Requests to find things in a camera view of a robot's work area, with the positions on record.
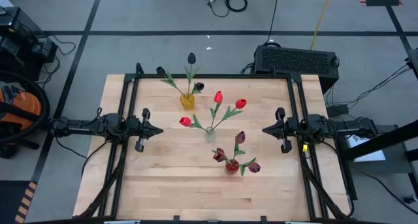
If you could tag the red ribbed glass vase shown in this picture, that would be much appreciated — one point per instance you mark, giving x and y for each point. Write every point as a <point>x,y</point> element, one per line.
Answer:
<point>232,168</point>

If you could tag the yellow glass vase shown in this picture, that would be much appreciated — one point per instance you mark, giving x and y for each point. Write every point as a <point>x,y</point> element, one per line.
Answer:
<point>187,103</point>

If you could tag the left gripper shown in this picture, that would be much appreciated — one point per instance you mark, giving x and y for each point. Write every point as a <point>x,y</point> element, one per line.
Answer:
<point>142,129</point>

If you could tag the black metal beam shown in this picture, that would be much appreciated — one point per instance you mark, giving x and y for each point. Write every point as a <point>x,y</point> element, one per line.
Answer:
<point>385,140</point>

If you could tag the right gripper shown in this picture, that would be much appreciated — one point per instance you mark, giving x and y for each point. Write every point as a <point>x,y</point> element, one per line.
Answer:
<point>289,127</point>

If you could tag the small black plug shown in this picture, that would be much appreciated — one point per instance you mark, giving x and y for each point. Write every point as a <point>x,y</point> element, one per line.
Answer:
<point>410,199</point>

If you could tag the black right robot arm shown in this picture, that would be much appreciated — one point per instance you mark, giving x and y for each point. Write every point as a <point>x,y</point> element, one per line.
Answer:
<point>346,131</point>

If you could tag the maroon artificial tulip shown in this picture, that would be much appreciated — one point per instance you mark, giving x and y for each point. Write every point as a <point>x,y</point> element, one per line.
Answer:
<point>254,167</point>
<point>218,154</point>
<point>240,137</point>

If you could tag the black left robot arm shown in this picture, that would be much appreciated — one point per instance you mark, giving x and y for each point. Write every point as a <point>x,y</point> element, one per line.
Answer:
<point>81,127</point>

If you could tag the red artificial tulip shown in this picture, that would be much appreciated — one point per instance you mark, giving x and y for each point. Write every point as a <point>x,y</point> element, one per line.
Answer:
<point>185,121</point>
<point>240,104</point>
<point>218,96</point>

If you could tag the dark grey side stand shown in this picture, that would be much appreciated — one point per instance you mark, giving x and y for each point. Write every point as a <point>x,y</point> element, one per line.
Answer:
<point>395,165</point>

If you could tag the black artificial tulip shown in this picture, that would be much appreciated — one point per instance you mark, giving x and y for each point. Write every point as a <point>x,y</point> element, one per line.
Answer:
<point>191,58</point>
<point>160,70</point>
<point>198,86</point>

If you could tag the white paper sign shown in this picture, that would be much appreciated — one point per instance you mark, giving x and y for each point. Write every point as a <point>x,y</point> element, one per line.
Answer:
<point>372,155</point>

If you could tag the orange vacuum cleaner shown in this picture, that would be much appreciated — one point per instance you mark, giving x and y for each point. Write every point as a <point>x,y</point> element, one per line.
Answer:
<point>44,93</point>
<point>23,106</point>

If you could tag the black perforated computer tower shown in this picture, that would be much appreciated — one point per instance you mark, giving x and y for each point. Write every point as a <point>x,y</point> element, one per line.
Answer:
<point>294,60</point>

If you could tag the black power adapter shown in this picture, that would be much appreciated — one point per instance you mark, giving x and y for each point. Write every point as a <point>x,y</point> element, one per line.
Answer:
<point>338,110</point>

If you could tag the clear glass vase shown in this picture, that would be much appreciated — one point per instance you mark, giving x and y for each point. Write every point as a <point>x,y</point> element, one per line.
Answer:
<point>210,137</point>

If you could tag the black equipment rack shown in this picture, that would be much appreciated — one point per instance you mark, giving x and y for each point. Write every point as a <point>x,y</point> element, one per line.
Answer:
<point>19,38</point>

